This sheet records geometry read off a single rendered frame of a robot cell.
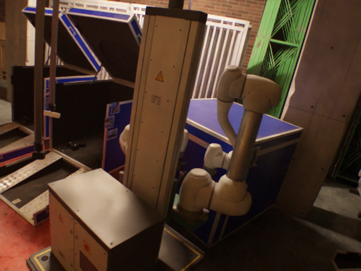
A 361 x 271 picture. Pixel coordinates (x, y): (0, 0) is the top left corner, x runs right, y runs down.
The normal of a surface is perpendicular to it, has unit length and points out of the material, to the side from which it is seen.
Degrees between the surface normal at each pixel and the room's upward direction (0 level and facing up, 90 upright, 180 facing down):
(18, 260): 0
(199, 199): 91
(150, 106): 90
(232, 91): 112
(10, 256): 0
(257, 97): 86
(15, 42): 90
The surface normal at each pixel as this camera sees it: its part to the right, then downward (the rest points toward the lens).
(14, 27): -0.41, 0.25
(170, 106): -0.63, 0.17
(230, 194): -0.23, 0.09
